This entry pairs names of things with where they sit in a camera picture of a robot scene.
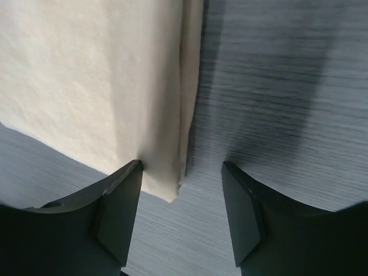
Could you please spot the beige t-shirt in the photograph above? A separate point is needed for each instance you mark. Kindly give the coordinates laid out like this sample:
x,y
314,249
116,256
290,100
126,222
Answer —
x,y
105,82

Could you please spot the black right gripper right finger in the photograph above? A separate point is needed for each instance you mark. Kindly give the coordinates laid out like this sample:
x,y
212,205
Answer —
x,y
273,234

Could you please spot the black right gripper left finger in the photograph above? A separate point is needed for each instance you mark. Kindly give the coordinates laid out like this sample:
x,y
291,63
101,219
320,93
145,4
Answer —
x,y
85,233

